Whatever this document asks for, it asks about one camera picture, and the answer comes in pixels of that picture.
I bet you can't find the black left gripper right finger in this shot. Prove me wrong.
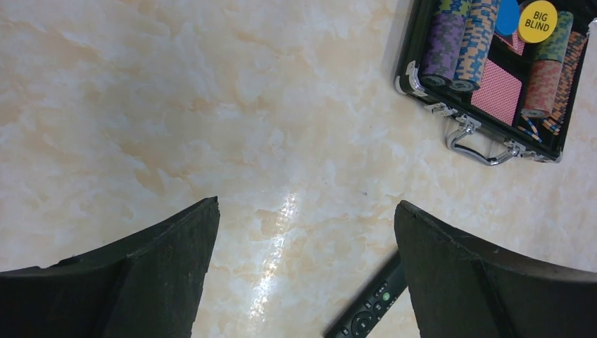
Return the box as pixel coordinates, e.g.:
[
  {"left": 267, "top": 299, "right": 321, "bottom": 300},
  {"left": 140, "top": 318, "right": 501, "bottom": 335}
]
[{"left": 394, "top": 201, "right": 596, "bottom": 337}]

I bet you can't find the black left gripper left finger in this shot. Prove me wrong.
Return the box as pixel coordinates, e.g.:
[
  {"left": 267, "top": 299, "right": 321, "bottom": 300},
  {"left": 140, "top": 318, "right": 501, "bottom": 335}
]
[{"left": 1, "top": 197, "right": 220, "bottom": 337}]

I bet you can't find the black remote control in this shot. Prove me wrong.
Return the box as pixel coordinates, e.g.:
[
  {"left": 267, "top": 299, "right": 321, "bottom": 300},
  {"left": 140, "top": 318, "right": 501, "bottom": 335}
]
[{"left": 323, "top": 251, "right": 407, "bottom": 338}]

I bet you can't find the red playing card deck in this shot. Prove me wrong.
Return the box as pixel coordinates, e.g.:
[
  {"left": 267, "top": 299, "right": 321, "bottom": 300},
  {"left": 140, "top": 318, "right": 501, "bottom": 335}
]
[{"left": 471, "top": 60, "right": 522, "bottom": 125}]

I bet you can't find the black poker chip case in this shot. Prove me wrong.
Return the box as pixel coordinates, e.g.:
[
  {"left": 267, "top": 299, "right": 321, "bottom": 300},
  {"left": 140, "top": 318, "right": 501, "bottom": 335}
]
[{"left": 394, "top": 1, "right": 596, "bottom": 166}]

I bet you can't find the green red chip stack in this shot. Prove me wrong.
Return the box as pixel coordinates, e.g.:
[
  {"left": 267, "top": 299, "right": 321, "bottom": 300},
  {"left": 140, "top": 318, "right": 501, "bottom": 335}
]
[{"left": 521, "top": 11, "right": 574, "bottom": 118}]

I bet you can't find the orange black chip stack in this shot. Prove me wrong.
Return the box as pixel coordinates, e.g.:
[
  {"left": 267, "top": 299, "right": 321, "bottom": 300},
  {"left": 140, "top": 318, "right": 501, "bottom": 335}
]
[{"left": 542, "top": 31, "right": 587, "bottom": 135}]

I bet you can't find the purple green chip stack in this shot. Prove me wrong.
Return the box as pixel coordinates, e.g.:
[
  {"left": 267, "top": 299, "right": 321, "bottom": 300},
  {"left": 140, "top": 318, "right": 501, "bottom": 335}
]
[{"left": 420, "top": 0, "right": 470, "bottom": 87}]

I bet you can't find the blue dealer button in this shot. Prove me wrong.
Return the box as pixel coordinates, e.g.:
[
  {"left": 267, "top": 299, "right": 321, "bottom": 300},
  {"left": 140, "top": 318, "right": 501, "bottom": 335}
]
[{"left": 495, "top": 0, "right": 520, "bottom": 37}]

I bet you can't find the orange blue chip stack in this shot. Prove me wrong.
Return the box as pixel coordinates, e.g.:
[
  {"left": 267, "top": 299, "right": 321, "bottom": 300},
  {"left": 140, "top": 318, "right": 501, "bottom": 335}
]
[{"left": 450, "top": 0, "right": 501, "bottom": 93}]

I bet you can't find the yellow big blind button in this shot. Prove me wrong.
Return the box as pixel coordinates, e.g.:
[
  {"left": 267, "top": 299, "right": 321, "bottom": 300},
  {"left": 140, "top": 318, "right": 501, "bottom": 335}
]
[{"left": 517, "top": 1, "right": 558, "bottom": 44}]

